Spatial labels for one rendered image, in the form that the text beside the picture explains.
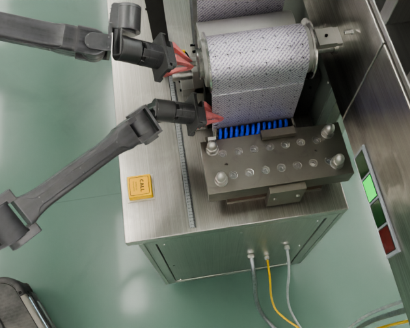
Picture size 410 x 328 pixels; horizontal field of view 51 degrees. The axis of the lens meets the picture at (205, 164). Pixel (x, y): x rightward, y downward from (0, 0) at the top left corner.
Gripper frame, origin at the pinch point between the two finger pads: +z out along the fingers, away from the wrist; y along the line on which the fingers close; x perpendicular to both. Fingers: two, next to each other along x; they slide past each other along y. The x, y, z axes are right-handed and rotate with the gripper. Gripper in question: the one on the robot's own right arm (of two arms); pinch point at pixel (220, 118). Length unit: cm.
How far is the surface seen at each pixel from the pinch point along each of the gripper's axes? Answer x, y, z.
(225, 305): -96, 39, 49
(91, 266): -126, 11, -5
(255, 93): 13.4, 0.3, 2.9
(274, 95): 13.9, 0.3, 8.7
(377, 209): 24.0, 35.2, 20.2
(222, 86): 13.4, 0.0, -6.7
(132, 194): -27.2, 12.4, -17.3
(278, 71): 22.5, 0.0, 3.7
